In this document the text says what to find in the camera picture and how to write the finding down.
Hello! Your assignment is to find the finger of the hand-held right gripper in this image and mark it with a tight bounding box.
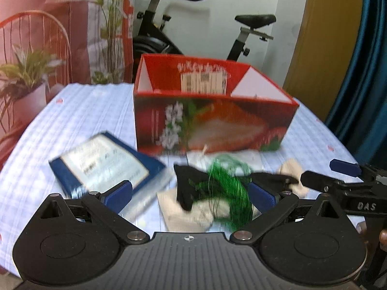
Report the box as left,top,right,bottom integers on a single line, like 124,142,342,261
329,159,377,178
300,171,350,193

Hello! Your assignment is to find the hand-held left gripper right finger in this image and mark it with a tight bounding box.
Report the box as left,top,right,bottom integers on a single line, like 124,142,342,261
230,183,351,245

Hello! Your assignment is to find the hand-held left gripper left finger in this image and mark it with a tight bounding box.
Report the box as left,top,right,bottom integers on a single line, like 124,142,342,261
29,180,151,245

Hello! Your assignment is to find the beige sock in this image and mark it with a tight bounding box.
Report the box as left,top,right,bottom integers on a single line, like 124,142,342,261
157,187,232,234
279,158,311,197

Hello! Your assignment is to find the blue packet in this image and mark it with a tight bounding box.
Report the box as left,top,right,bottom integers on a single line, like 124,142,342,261
49,131,167,201

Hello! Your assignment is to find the green cable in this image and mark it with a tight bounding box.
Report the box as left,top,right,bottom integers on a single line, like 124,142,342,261
186,152,261,233

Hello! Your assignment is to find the black sock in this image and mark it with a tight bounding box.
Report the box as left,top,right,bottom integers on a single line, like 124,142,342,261
174,165,298,212

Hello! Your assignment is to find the red strawberry print cardboard box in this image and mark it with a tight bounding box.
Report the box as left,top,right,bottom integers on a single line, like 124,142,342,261
133,53,300,157

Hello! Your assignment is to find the blue checkered tablecloth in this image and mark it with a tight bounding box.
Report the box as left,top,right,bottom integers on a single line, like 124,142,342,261
0,82,368,278

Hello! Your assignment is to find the blue curtain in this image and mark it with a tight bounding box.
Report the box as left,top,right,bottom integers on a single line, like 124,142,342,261
325,0,387,170

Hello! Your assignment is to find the yellow wooden door panel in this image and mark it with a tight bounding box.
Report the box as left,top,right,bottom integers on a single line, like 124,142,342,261
283,0,367,122

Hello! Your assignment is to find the black exercise bike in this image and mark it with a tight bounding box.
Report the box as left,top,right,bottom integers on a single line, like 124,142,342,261
132,0,277,65

